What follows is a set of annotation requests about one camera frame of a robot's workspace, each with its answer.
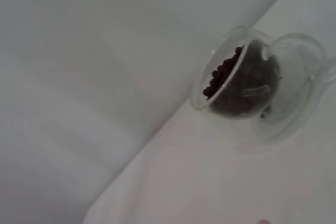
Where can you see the pile of coffee beans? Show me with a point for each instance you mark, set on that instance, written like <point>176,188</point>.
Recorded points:
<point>244,93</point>

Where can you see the clear glass saucer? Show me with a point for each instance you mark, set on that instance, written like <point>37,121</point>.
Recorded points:
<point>299,82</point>

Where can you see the clear double-wall glass cup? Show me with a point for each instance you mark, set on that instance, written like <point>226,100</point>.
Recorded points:
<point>225,51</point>

